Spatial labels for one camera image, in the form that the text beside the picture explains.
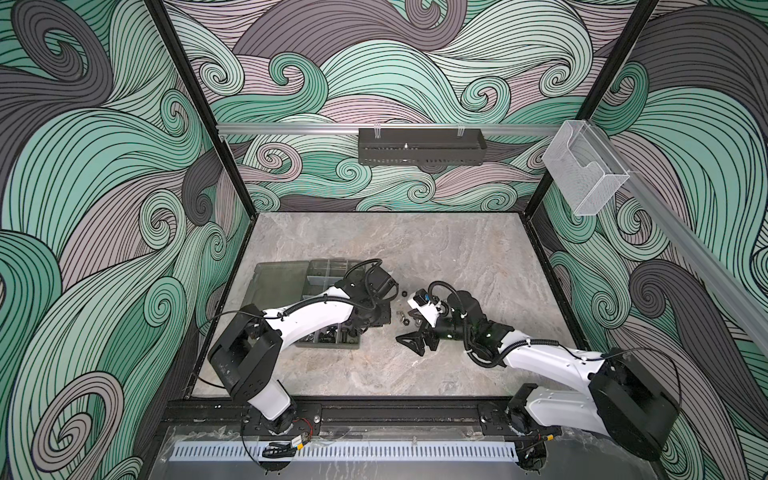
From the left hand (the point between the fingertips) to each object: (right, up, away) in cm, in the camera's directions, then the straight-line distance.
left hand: (385, 316), depth 84 cm
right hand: (+5, -1, -5) cm, 8 cm away
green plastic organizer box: (-36, +7, +14) cm, 39 cm away
